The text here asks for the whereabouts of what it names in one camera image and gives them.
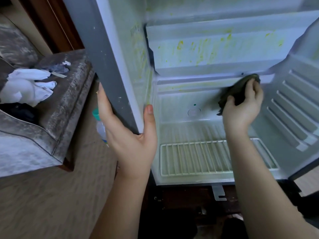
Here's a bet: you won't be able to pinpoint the person's left hand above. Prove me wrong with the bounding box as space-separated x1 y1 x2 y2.
96 82 158 180

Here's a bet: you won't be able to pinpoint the person's right hand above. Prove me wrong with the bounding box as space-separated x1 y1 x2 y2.
222 79 265 137

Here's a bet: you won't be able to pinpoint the dark grey cloth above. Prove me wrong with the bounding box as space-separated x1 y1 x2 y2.
217 73 261 116

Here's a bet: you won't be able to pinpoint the green cap water bottle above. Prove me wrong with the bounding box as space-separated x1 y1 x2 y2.
92 108 109 146

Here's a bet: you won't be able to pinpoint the white wire shelf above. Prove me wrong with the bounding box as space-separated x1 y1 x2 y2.
159 138 280 177

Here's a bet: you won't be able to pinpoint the grey mini fridge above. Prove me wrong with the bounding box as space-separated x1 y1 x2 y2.
62 0 319 186

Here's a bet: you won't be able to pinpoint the person's right forearm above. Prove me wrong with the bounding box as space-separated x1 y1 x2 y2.
227 129 319 239

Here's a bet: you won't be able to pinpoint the person's dark trousers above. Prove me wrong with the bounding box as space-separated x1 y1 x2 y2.
219 216 250 239

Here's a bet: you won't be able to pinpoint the dark red wooden stand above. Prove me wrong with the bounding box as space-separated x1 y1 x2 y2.
116 164 319 239

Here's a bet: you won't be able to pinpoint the grey velvet sofa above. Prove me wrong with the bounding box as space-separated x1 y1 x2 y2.
0 12 96 178

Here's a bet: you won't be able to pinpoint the grey garment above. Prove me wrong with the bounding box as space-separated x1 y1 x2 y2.
45 60 71 75

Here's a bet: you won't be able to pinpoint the large white garment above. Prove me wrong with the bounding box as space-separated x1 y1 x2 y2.
0 78 58 108

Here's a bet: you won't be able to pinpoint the black garment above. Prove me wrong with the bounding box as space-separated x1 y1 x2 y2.
0 103 37 123

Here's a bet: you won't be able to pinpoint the small white garment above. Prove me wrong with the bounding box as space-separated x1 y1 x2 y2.
7 68 52 82

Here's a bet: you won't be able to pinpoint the grey velvet cushion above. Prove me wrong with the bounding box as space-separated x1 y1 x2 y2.
0 15 43 68

